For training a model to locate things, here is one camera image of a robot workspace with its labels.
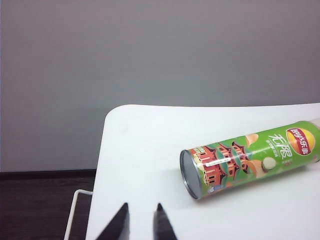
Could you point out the green tub of chips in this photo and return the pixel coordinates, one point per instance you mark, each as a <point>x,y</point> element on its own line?
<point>250,160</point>

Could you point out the black wall baseboard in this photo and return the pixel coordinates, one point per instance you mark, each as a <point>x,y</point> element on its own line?
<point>47,174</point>

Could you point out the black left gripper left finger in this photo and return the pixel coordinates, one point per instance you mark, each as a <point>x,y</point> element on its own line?
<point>120,225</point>

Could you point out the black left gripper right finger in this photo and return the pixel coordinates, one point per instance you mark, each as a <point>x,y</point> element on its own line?
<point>162,226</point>

